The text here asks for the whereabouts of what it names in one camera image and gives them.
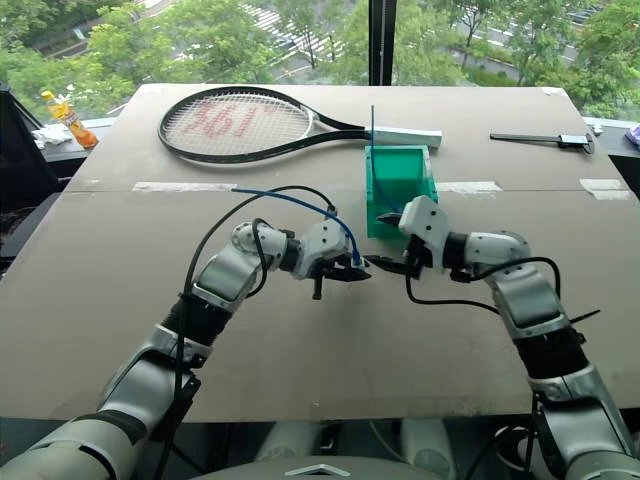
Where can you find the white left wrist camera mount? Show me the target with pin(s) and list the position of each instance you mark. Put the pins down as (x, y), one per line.
(322, 242)

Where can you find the short white tape strip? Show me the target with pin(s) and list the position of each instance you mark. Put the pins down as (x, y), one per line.
(470, 186)

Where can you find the wide white tape strip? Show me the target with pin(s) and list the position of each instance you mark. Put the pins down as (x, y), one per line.
(605, 189)

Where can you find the white rounded robot leg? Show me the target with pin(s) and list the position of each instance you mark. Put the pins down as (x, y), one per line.
(425, 447)
(285, 445)

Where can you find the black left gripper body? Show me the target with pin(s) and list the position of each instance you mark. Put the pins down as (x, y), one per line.
(334, 265)

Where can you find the green plastic bin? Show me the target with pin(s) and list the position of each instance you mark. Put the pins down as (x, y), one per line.
(400, 170)

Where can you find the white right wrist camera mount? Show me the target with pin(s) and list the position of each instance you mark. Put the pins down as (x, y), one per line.
(425, 220)

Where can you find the white crumpled tissue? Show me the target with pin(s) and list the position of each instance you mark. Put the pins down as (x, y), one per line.
(51, 135)

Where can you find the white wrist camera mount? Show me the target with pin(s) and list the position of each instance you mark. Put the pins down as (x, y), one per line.
(425, 220)
(322, 242)

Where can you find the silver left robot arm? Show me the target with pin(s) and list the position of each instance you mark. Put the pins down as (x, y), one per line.
(150, 370)

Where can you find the black window post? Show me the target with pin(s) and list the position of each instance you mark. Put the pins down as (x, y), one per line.
(381, 40)

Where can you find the purple packet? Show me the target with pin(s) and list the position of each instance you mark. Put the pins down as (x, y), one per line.
(634, 135)

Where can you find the black angled side frame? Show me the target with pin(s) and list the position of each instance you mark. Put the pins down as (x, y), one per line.
(20, 175)

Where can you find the long white tape strip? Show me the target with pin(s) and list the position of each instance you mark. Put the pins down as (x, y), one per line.
(182, 186)

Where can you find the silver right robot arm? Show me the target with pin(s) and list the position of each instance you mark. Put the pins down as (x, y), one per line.
(525, 295)

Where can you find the orange drink bottle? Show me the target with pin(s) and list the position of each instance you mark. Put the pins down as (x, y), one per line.
(75, 125)

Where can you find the black digital caliper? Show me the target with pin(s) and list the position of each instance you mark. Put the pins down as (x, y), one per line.
(572, 140)

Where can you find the grey robot torso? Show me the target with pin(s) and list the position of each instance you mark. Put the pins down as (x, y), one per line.
(320, 470)

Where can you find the black white tennis racket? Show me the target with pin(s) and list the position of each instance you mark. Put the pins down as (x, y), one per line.
(405, 136)

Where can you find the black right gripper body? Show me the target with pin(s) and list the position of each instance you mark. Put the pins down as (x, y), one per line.
(417, 257)

